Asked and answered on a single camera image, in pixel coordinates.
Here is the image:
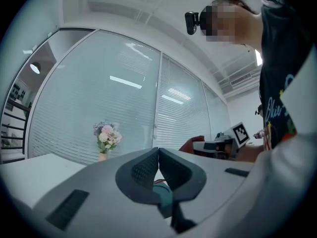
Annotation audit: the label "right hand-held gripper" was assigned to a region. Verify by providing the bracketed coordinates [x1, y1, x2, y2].
[192, 121, 250, 160]

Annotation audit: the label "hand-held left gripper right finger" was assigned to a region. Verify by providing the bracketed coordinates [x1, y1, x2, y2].
[158, 147, 255, 235]

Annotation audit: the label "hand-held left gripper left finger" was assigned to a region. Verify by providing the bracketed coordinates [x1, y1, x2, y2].
[32, 147, 179, 238]

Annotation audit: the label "red-brown cloth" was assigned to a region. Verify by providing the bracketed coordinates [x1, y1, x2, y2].
[178, 135, 206, 155]

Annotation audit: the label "dark blue tray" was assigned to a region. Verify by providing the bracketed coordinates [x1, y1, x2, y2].
[152, 184, 174, 218]

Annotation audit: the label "person's right forearm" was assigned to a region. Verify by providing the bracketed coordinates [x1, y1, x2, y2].
[236, 144, 266, 163]

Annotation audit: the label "pastel artificial flower bouquet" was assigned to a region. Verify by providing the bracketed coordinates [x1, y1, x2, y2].
[93, 119, 123, 154]

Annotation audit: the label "white air-conditioning vent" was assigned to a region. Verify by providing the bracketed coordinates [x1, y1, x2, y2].
[218, 67, 263, 97]

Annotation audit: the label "white window blinds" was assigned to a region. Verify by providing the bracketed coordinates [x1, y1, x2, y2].
[28, 29, 231, 166]

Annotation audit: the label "long ceiling light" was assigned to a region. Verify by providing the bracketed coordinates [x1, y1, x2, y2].
[255, 48, 264, 67]

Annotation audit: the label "person's black printed t-shirt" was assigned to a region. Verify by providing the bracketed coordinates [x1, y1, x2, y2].
[258, 0, 313, 151]

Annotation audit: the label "shelf with black railings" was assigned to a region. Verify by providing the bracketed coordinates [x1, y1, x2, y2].
[0, 82, 32, 163]

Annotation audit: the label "person's head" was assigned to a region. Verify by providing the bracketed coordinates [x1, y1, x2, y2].
[200, 0, 264, 52]

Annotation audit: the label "round pendant lamp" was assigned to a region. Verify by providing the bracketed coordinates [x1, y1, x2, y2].
[29, 62, 41, 75]

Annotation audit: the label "black head-mounted camera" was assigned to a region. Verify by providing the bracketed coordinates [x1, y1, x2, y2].
[184, 10, 207, 36]

